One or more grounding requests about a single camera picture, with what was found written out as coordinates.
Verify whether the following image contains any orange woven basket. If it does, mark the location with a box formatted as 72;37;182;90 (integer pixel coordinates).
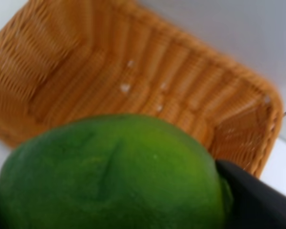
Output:
0;0;283;177

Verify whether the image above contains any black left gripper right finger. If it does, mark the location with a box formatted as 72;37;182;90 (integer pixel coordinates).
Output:
216;160;286;229

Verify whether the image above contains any green lemon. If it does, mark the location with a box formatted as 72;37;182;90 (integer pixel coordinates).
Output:
0;114;234;229

